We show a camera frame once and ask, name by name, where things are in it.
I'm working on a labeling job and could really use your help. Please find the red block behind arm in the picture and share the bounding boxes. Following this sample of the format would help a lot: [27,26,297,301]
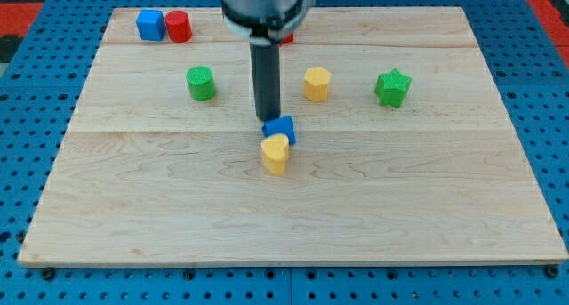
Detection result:
[279,34,293,46]

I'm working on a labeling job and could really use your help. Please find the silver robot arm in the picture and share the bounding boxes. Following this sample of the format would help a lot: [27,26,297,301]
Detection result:
[220,0,317,46]

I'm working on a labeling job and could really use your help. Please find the yellow heart block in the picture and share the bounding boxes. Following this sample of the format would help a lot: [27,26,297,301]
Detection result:
[260,133,289,175]

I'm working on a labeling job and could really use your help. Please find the yellow hexagon block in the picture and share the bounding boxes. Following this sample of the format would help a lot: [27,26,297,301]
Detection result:
[303,67,332,102]

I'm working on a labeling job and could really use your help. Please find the blue angled block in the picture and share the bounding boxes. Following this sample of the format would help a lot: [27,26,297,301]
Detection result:
[261,116,297,145]

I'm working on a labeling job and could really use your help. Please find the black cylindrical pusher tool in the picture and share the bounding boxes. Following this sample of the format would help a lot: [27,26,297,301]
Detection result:
[250,43,281,122]

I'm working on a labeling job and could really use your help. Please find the green cylinder block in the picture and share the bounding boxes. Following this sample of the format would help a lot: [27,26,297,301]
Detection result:
[186,66,216,101]

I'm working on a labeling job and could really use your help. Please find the wooden board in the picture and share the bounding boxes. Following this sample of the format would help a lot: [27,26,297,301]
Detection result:
[18,7,568,268]

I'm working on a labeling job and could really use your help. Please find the green star block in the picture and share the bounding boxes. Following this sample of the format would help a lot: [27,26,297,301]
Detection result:
[374,68,413,108]

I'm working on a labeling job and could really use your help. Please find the red cylinder block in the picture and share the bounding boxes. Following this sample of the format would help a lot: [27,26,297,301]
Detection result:
[164,10,192,43]

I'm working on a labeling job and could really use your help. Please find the blue cube block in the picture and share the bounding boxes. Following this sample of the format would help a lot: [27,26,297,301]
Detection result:
[136,9,165,41]

